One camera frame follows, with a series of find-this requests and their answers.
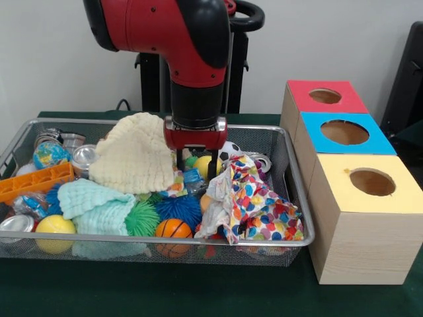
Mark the orange toy basketball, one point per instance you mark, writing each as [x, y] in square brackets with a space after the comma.
[173, 228]

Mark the mint green waffle cloth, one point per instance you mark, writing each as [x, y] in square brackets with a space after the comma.
[96, 204]

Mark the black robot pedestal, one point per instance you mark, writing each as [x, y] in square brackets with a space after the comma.
[244, 66]

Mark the orange plastic grid tray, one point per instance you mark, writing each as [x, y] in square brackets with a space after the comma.
[33, 181]

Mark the black flat panel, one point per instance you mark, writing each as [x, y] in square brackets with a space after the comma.
[406, 82]

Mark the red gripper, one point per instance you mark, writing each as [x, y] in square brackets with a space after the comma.
[195, 138]

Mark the dark green tablecloth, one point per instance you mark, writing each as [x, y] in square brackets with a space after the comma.
[165, 290]

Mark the silver drink can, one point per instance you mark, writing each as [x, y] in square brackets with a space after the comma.
[16, 224]
[84, 156]

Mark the large polka dot cloth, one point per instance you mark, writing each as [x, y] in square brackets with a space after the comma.
[264, 214]

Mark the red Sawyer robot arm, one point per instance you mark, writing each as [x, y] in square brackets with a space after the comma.
[148, 23]

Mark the yellow foam ball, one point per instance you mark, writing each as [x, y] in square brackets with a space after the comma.
[54, 224]
[201, 164]

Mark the shallow silver mesh bin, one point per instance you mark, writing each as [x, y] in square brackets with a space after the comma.
[205, 256]

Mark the clear plastic packet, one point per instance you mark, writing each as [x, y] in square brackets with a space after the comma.
[193, 176]
[31, 204]

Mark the small soccer ball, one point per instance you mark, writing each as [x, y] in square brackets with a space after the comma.
[233, 149]

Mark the cream waffle cloth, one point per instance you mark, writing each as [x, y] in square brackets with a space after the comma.
[132, 158]

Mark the dark green side-table cloth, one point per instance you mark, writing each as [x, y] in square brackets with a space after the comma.
[413, 130]

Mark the green spiky ball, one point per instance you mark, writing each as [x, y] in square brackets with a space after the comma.
[142, 218]

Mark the blue spiky ball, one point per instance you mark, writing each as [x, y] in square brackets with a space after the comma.
[53, 201]
[178, 209]

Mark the blue globe ball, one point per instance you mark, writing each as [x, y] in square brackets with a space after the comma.
[49, 155]

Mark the wooden three-hole box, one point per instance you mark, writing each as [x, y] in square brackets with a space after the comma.
[363, 247]

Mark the small polka dot cloth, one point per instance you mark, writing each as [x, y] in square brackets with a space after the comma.
[244, 165]

